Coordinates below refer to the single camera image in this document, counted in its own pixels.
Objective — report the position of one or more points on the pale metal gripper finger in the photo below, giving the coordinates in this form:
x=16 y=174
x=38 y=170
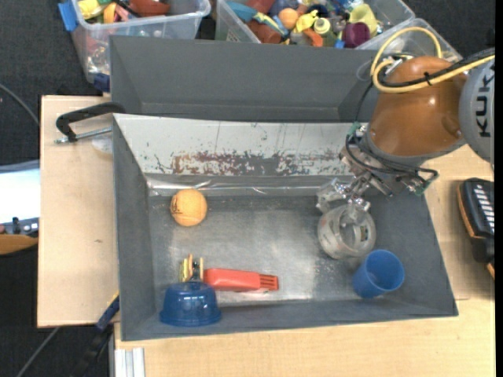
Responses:
x=333 y=193
x=355 y=203

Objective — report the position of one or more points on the clear plastic cup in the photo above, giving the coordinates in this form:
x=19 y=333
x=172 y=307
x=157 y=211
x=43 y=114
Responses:
x=334 y=242

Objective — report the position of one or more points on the blue cup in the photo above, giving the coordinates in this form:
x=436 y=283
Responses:
x=383 y=271

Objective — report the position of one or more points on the red-orange flat tool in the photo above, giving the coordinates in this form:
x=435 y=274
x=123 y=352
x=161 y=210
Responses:
x=232 y=279

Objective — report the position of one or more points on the grey metal bin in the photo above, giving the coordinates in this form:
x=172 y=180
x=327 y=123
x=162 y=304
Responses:
x=251 y=81

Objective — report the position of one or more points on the orange ball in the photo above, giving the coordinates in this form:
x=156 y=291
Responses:
x=189 y=207

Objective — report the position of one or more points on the yellow toy sandwich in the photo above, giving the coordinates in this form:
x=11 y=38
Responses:
x=187 y=268

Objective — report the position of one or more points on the blue dome bowl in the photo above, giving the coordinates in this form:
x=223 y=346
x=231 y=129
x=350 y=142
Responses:
x=189 y=306

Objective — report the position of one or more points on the pale wood board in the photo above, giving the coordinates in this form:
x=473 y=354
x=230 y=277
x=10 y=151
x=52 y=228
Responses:
x=74 y=230

